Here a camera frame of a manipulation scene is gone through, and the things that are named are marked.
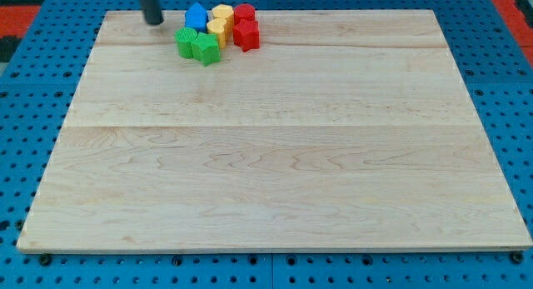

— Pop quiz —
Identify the red star block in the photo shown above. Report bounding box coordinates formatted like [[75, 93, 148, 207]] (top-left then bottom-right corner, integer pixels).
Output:
[[233, 19, 261, 52]]

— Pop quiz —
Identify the green star block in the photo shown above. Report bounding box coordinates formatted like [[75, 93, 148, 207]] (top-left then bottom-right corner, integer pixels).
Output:
[[191, 32, 221, 66]]

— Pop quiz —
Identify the yellow heart block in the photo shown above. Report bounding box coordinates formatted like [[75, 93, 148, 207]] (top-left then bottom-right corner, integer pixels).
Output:
[[207, 18, 227, 49]]

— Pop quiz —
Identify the blue triangle block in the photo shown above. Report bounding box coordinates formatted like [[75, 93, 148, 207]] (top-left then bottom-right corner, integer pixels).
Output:
[[185, 2, 209, 33]]

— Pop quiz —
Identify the light wooden board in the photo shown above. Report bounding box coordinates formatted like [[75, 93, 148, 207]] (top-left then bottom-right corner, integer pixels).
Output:
[[17, 10, 532, 254]]

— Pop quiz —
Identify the red cylinder block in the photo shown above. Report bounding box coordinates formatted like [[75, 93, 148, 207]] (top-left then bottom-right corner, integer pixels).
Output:
[[233, 3, 256, 25]]

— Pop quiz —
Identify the green cylinder block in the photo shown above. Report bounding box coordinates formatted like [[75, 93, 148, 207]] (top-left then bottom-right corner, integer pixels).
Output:
[[174, 27, 197, 59]]

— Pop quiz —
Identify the yellow hexagon block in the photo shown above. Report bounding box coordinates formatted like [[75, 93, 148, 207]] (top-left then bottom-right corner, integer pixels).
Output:
[[212, 4, 234, 32]]

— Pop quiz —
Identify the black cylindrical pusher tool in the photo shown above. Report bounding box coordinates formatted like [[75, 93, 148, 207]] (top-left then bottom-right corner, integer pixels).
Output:
[[139, 0, 164, 26]]

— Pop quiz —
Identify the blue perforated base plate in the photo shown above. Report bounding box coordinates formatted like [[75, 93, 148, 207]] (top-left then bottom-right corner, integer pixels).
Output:
[[1, 0, 532, 288]]

